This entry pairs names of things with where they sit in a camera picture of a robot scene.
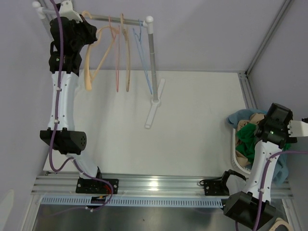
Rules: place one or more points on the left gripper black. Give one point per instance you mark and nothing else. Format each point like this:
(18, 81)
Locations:
(90, 30)

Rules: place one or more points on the pink wire hanger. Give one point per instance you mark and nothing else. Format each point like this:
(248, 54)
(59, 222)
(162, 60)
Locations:
(116, 53)

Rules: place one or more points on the cream hanger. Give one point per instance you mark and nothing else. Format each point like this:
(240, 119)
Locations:
(90, 73)

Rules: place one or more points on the beige wooden hanger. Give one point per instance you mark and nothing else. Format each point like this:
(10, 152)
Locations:
(124, 29)

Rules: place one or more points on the blue wire hanger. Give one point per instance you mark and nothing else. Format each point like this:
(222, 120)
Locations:
(138, 40)

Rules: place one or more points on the grey blue t shirt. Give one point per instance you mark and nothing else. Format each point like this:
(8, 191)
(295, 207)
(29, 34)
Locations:
(281, 170)

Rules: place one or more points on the green t shirt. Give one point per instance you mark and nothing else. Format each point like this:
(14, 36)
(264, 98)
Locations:
(247, 139)

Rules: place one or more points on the beige t shirt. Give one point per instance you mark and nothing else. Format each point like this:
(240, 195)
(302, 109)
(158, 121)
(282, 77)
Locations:
(254, 119)

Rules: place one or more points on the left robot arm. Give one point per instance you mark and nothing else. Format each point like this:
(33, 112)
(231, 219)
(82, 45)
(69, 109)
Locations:
(66, 144)

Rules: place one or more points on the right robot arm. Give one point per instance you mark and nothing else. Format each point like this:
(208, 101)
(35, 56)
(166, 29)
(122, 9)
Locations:
(249, 198)

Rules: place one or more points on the wooden hanger on floor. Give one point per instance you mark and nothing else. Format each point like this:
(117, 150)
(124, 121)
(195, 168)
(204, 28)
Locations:
(280, 222)

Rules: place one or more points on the white laundry basket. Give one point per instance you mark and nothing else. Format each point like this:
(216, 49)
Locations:
(245, 171)

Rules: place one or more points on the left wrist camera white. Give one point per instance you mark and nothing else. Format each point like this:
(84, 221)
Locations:
(66, 10)

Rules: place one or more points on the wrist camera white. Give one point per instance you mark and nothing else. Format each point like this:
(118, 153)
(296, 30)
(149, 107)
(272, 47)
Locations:
(66, 10)
(298, 128)

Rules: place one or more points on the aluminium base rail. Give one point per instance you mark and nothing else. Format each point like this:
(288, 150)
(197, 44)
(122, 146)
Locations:
(129, 185)

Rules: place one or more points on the slotted cable duct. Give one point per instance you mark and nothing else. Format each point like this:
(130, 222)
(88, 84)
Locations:
(133, 201)

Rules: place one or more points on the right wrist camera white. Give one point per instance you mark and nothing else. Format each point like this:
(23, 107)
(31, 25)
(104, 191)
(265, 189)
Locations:
(298, 128)

